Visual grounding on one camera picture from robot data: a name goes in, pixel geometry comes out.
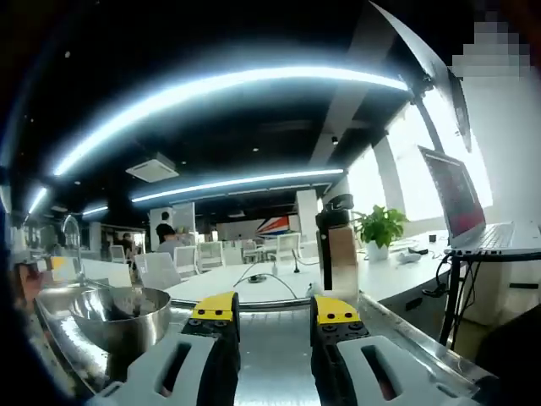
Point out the flag pattern wall picture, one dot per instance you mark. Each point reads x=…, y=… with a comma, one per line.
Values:
x=274, y=226

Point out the water bottle with black lid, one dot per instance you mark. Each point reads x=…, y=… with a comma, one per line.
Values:
x=338, y=254

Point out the black gooseneck desk fixture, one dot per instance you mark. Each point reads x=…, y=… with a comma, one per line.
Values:
x=298, y=266

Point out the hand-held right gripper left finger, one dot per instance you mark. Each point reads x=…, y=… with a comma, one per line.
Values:
x=195, y=368

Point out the silver laptop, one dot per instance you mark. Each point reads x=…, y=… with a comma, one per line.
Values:
x=460, y=203

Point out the row of white office chairs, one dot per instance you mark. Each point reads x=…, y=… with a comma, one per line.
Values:
x=186, y=258

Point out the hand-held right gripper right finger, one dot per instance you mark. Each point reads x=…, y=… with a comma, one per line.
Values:
x=353, y=363

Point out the white desk gadget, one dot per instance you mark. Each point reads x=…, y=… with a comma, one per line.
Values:
x=410, y=257

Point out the short ceiling light strip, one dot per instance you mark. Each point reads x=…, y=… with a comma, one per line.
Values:
x=95, y=210
x=38, y=199

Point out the steel bowl with water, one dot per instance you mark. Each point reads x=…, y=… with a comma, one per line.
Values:
x=127, y=330

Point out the black laptop stand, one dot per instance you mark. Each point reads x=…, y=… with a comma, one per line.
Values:
x=452, y=287

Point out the chrome sink faucet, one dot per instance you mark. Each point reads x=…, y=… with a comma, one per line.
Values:
x=79, y=254

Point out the potted green plant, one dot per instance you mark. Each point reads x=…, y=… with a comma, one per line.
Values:
x=380, y=228

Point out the ceiling air conditioner unit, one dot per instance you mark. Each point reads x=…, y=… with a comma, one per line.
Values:
x=152, y=169

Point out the white cabinet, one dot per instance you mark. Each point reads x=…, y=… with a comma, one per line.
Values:
x=498, y=304

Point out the long ceiling light strip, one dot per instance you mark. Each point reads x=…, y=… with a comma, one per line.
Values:
x=211, y=86
x=236, y=182

